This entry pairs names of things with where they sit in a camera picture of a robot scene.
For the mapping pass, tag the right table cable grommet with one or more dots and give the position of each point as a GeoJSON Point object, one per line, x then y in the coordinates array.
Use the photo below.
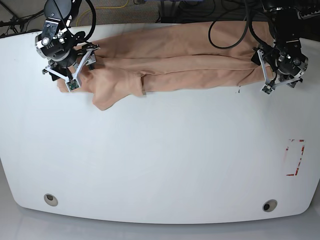
{"type": "Point", "coordinates": [269, 205]}

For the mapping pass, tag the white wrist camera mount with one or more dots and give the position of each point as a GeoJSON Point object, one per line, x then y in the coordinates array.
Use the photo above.
{"type": "Point", "coordinates": [68, 66]}
{"type": "Point", "coordinates": [271, 79]}

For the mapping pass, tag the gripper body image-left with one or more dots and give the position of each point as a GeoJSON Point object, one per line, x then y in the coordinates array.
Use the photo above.
{"type": "Point", "coordinates": [58, 45]}

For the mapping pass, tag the peach t-shirt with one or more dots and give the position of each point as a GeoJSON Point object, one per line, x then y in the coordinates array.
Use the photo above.
{"type": "Point", "coordinates": [121, 73]}

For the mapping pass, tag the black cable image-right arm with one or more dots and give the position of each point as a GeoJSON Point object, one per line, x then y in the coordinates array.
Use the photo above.
{"type": "Point", "coordinates": [238, 37]}

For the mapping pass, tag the black tripod stand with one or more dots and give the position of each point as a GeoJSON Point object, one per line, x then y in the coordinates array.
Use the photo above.
{"type": "Point", "coordinates": [18, 25]}

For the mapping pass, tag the red tape rectangle marking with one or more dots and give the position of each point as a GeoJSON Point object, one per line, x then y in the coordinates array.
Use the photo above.
{"type": "Point", "coordinates": [293, 156]}

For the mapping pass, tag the white power strip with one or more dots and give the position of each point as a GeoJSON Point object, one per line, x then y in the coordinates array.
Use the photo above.
{"type": "Point", "coordinates": [309, 12]}

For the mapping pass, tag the left table cable grommet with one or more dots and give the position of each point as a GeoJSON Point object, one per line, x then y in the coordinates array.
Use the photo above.
{"type": "Point", "coordinates": [51, 200]}

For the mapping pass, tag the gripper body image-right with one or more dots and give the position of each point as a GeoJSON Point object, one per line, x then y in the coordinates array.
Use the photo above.
{"type": "Point", "coordinates": [287, 60]}

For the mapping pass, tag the table cable grommet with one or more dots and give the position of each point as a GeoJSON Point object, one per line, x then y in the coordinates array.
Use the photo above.
{"type": "Point", "coordinates": [269, 205]}
{"type": "Point", "coordinates": [51, 200]}

